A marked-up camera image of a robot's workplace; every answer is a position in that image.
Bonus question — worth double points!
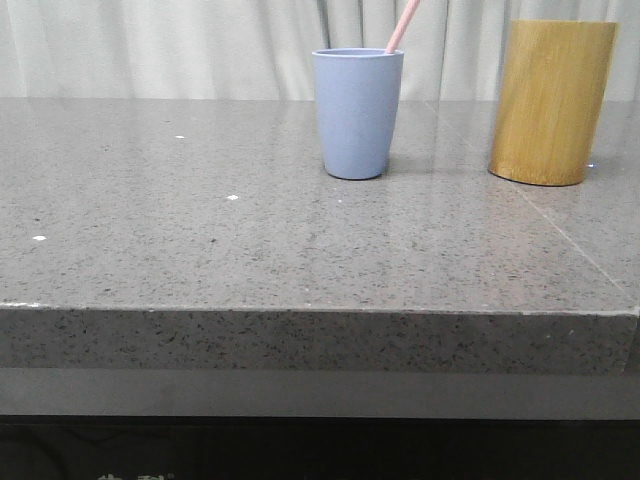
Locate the blue plastic cup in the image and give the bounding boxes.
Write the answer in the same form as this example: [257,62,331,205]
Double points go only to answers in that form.
[312,48,404,180]

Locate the bamboo wooden cup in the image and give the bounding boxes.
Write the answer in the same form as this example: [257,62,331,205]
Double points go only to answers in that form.
[489,20,618,186]

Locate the white curtain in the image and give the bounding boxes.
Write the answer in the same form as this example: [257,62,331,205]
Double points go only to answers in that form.
[1,1,639,101]

